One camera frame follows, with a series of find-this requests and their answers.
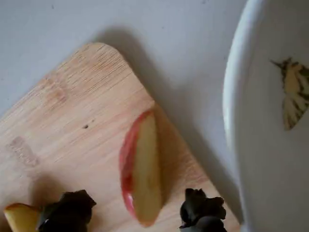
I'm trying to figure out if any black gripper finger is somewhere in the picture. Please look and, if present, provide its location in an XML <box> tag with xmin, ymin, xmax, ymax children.
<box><xmin>179</xmin><ymin>188</ymin><xmax>227</xmax><ymax>232</ymax></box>
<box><xmin>36</xmin><ymin>189</ymin><xmax>97</xmax><ymax>232</ymax></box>

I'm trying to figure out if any red-skinned apple slice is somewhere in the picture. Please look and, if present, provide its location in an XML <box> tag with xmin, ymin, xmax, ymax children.
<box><xmin>119</xmin><ymin>108</ymin><xmax>163</xmax><ymax>228</ymax></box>

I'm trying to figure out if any small apple slice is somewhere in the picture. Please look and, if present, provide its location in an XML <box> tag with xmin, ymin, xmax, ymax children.
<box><xmin>3</xmin><ymin>203</ymin><xmax>42</xmax><ymax>232</ymax></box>

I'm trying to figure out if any white speckled bowl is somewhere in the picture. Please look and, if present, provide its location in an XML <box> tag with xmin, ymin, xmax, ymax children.
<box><xmin>223</xmin><ymin>0</ymin><xmax>309</xmax><ymax>232</ymax></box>

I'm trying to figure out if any wooden cutting board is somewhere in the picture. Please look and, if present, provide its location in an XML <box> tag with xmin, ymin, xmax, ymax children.
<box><xmin>0</xmin><ymin>42</ymin><xmax>242</xmax><ymax>232</ymax></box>

